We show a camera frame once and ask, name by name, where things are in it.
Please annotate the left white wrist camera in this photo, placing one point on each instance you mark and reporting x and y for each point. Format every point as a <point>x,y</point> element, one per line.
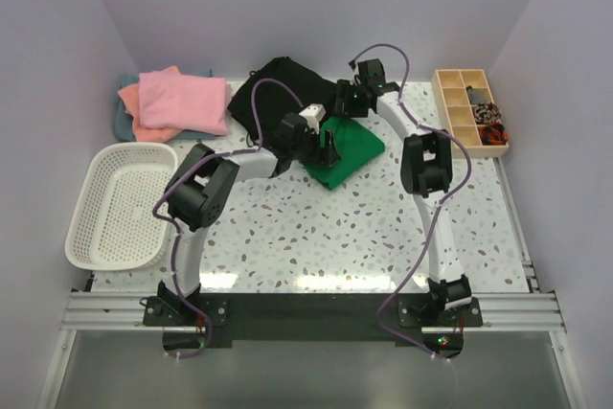
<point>314,115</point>

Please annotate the white perforated laundry basket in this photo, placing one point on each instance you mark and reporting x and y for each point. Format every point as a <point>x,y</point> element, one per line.
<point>113,228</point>

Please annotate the wooden compartment organizer box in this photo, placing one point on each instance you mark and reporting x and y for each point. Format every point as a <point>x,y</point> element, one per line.
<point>455,110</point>

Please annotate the orange black sock roll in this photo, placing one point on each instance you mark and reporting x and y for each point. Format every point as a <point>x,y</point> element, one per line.
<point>493,134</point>

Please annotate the green t shirt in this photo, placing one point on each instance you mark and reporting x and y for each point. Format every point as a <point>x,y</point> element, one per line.
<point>357,147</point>

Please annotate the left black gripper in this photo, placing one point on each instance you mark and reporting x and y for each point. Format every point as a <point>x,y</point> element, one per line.
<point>326,155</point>

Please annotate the black white patterned sock roll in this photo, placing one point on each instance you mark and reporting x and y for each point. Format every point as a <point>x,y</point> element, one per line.
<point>486,113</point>

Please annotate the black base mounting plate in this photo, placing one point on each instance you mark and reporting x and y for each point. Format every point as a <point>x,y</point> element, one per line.
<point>218,320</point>

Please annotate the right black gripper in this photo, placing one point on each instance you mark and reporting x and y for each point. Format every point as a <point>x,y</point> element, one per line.
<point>344,89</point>

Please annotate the salmon folded t shirt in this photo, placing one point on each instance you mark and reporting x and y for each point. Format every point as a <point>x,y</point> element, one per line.
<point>127,126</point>

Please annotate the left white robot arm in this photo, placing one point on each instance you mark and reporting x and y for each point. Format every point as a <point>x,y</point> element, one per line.
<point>196,195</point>

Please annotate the pink folded t shirt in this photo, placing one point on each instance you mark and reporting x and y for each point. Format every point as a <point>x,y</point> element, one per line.
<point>186,102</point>

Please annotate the grey rolled sock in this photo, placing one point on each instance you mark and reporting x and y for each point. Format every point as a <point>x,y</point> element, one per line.
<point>476,96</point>

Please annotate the black folded garment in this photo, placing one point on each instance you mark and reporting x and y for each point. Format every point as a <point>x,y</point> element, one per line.
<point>274,102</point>

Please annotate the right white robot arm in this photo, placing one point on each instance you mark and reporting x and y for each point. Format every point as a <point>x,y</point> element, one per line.
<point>426,173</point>

